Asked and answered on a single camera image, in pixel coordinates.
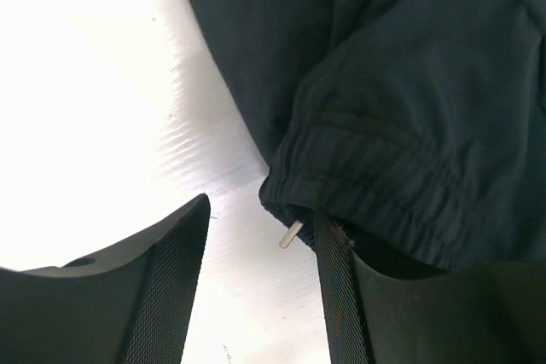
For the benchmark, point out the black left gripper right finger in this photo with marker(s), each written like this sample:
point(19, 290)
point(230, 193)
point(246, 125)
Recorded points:
point(493, 313)

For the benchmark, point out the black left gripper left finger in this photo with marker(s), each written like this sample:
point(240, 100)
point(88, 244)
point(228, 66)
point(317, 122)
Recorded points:
point(130, 302)

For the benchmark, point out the dark navy shorts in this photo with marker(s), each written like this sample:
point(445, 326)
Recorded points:
point(419, 124)

